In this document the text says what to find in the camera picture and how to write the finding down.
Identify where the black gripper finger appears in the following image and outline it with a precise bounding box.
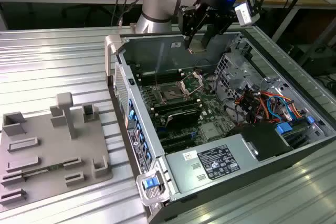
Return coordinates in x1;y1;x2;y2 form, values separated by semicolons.
184;7;211;49
201;10;233;51

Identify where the silver CPU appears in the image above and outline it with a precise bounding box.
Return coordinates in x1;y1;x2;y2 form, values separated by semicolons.
189;39;208;53

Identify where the black RAM slot bank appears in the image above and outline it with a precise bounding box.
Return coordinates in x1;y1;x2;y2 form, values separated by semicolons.
153;97;203;116
131;62;183;85

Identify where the perforated metal drive cage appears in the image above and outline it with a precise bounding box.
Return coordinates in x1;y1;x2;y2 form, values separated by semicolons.
214;52;266;101

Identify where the open grey PC case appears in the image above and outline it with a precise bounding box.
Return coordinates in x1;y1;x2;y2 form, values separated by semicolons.
104;28;336;223

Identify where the green motherboard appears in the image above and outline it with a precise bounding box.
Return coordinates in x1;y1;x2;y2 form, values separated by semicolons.
131;62;237;154

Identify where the black expansion card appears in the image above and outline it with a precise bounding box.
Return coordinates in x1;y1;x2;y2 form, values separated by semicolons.
165;110;202;130

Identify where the blue disk carrier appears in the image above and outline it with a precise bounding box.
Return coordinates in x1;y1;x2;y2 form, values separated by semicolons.
275;121;293;137

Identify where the black fan shroud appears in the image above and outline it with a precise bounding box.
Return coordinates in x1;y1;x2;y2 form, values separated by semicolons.
225;123;293;162

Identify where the grey power supply unit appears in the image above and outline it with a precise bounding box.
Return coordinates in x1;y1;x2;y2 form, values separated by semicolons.
164;133;259;195

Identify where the blue case latch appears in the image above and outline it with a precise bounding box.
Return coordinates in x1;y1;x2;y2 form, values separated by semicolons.
141;178;158;190

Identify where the grey parts rack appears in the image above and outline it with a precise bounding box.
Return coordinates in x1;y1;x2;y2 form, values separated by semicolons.
0;92;114;210

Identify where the green RAM stick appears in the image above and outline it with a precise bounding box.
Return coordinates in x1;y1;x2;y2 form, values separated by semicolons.
22;163;65;176

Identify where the orange wire bundle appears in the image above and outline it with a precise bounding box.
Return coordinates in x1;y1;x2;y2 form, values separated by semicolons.
235;90;302;125

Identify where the grey case handle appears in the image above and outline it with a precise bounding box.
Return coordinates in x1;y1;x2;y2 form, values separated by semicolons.
104;35;124;78
136;170;171;206

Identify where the blue wire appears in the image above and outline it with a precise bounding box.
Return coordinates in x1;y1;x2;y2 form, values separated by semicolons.
266;95;293;122

